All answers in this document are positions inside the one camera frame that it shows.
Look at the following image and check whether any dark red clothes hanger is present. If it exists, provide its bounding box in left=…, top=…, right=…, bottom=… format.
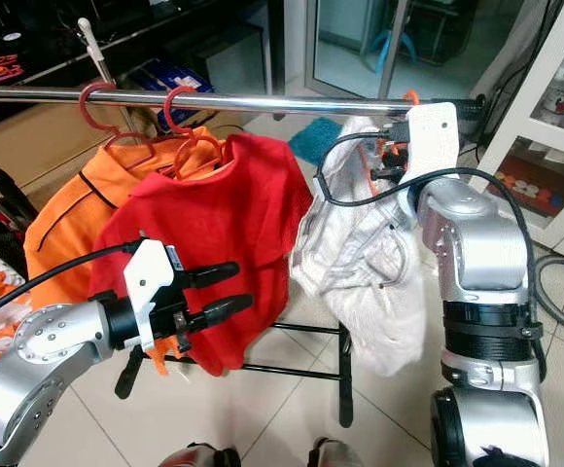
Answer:
left=78, top=81, right=142, bottom=147

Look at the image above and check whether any white shirt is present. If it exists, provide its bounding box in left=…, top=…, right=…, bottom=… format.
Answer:
left=290, top=115, right=437, bottom=380

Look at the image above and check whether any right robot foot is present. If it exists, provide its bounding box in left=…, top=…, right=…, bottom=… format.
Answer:
left=306, top=438, right=372, bottom=467

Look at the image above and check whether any black clothes rack base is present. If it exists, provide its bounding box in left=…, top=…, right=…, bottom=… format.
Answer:
left=115, top=319, right=356, bottom=429

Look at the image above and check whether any sliding glass door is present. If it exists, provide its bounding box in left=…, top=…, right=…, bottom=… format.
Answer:
left=282, top=0, right=555, bottom=100

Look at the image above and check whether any grey hose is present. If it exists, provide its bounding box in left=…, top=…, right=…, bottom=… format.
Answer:
left=528, top=253, right=564, bottom=343

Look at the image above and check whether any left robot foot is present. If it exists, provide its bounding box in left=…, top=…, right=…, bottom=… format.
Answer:
left=159, top=443, right=241, bottom=467

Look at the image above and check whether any blue printed box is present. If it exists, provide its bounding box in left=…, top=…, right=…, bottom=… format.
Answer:
left=126, top=58, right=215, bottom=123

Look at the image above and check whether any large cardboard box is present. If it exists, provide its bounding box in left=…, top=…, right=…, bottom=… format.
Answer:
left=0, top=105, right=118, bottom=191

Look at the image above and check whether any white glass cabinet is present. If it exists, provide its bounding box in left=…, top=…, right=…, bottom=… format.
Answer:
left=467, top=0, right=564, bottom=269

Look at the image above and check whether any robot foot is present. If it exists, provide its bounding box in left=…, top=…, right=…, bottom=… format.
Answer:
left=159, top=443, right=241, bottom=467
left=306, top=438, right=372, bottom=467

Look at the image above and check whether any orange shirt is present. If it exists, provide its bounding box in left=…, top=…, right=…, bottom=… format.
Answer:
left=24, top=125, right=186, bottom=314

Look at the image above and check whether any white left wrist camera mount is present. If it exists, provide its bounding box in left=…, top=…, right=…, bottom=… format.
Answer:
left=123, top=238, right=179, bottom=353

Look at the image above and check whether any teal floor mat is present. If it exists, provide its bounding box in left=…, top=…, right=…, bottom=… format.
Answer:
left=287, top=117, right=346, bottom=168

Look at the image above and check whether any chrome clothes rail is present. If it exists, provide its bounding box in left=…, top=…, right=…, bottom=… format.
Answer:
left=0, top=86, right=487, bottom=120

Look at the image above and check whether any red shirt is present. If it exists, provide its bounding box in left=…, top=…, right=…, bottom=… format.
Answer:
left=89, top=132, right=315, bottom=377

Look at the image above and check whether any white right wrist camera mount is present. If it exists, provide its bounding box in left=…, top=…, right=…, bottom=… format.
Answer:
left=402, top=101, right=460, bottom=188

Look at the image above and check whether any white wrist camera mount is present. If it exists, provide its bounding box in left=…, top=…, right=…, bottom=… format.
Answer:
left=123, top=238, right=179, bottom=353
left=402, top=101, right=460, bottom=188

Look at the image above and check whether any white mop handle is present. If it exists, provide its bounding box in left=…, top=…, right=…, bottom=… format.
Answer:
left=78, top=18, right=127, bottom=132

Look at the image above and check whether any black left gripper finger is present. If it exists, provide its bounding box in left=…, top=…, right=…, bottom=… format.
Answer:
left=187, top=295, right=255, bottom=333
left=178, top=261, right=241, bottom=291

